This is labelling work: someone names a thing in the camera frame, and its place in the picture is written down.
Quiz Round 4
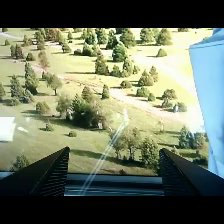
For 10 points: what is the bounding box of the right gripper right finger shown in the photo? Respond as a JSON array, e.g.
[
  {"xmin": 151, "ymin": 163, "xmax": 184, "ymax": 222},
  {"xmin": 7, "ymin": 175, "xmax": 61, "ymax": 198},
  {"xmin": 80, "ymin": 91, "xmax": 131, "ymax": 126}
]
[{"xmin": 158, "ymin": 147, "xmax": 224, "ymax": 197}]

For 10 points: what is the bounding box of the light blue garment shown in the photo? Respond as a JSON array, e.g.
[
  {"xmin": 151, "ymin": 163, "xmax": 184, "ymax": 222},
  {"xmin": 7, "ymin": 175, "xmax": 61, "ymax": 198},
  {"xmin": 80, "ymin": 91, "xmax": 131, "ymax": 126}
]
[{"xmin": 188, "ymin": 27, "xmax": 224, "ymax": 179}]

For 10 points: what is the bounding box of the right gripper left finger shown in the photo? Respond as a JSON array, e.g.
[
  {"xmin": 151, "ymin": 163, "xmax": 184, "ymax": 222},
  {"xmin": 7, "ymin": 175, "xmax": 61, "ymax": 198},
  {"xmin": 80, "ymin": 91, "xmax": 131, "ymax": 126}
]
[{"xmin": 0, "ymin": 146, "xmax": 71, "ymax": 197}]

